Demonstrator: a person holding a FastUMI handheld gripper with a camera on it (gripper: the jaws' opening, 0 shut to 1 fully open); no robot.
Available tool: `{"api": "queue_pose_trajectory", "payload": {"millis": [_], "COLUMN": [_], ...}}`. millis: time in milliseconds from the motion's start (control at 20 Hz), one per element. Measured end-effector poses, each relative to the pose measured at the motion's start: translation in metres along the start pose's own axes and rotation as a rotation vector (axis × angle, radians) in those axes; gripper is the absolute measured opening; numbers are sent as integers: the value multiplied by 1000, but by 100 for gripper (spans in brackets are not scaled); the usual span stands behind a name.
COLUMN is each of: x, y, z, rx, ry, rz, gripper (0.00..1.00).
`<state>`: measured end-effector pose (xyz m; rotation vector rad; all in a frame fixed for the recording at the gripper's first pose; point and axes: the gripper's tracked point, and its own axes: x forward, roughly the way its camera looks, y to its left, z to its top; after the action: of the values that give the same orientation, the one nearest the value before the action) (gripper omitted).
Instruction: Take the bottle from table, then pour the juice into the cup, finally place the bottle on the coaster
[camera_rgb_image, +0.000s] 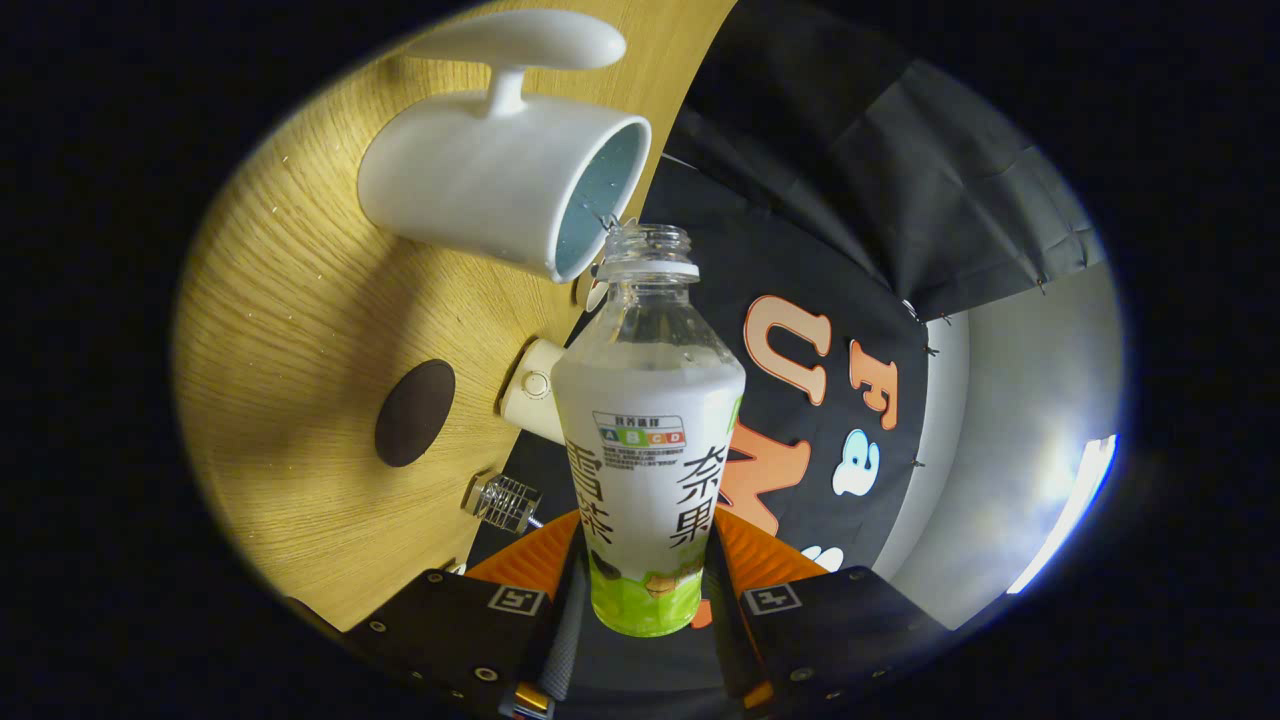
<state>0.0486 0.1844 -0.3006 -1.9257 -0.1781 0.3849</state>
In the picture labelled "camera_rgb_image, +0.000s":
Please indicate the white green label juice bottle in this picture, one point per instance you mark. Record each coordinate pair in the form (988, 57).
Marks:
(650, 460)

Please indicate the wooden table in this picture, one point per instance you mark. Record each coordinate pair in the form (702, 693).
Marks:
(290, 330)

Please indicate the white ceramic cup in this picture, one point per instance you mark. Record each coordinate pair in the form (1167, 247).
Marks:
(470, 180)

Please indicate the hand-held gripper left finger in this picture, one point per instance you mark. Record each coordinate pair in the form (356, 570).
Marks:
(460, 630)

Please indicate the white plastic container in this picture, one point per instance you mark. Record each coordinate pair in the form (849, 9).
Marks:
(530, 398)

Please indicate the large ceiling light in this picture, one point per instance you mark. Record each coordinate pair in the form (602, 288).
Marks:
(1065, 520)

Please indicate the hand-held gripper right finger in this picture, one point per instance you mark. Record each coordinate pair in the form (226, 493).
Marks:
(830, 630)

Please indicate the dark brown round coaster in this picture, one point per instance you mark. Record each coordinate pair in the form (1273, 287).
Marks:
(414, 413)

